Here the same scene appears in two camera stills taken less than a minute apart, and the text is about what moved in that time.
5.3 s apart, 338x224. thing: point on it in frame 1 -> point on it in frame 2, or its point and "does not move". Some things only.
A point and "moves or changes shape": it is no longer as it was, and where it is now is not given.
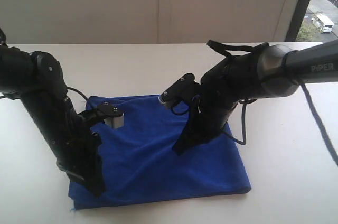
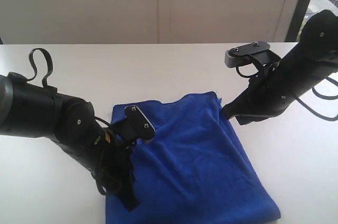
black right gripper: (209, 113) -> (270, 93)
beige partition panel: (147, 7) does not move
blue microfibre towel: (139, 162) moves or changes shape
